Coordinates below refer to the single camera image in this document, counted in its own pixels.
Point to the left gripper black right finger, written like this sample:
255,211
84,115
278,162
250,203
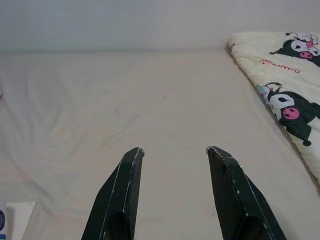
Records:
240,205

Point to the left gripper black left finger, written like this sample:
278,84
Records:
115,205

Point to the white book blue letters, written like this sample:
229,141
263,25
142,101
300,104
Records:
17,220

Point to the beige sheeted mattress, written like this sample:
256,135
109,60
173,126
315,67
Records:
150,100

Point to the cream cartoon print blanket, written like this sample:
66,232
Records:
262,70

